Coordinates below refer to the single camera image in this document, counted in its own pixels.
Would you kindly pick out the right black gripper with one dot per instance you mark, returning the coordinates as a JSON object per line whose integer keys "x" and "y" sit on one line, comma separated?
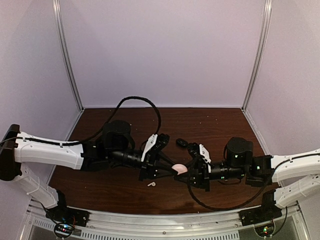
{"x": 200, "y": 174}

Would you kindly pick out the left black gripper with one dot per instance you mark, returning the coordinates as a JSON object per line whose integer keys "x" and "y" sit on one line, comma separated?
{"x": 148, "y": 167}

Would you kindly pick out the round white case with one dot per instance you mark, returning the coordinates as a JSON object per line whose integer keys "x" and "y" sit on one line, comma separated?
{"x": 179, "y": 168}

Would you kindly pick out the white earbud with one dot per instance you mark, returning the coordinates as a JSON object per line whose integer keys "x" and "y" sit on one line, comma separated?
{"x": 152, "y": 184}

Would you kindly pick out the black earbud charging case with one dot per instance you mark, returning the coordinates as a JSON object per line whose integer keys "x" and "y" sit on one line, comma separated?
{"x": 181, "y": 143}

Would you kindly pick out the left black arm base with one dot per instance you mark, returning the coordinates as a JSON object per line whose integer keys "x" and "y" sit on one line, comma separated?
{"x": 64, "y": 214}

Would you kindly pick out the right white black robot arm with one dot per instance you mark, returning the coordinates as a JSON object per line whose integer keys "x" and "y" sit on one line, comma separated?
{"x": 281, "y": 179}

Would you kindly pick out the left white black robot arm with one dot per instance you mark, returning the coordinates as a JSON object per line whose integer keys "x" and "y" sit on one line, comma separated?
{"x": 115, "y": 146}

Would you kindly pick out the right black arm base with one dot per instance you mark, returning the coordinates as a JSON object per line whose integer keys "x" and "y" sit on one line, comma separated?
{"x": 266, "y": 212}

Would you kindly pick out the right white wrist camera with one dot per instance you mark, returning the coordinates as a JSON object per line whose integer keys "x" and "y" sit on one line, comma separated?
{"x": 205, "y": 153}

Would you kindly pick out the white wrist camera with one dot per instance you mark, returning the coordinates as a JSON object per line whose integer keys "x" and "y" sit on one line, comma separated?
{"x": 148, "y": 146}
{"x": 205, "y": 153}

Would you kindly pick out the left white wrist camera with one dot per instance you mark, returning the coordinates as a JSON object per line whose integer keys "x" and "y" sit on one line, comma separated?
{"x": 148, "y": 146}

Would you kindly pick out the front aluminium rail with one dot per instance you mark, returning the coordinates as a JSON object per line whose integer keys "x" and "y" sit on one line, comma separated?
{"x": 197, "y": 226}

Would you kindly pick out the right aluminium frame post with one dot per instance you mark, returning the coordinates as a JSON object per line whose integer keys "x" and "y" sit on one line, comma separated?
{"x": 264, "y": 31}

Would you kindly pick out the aluminium frame post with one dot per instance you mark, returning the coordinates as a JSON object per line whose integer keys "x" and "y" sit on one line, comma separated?
{"x": 264, "y": 31}
{"x": 56, "y": 4}

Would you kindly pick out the left aluminium frame post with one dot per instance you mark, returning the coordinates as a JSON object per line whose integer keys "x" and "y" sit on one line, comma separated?
{"x": 56, "y": 4}

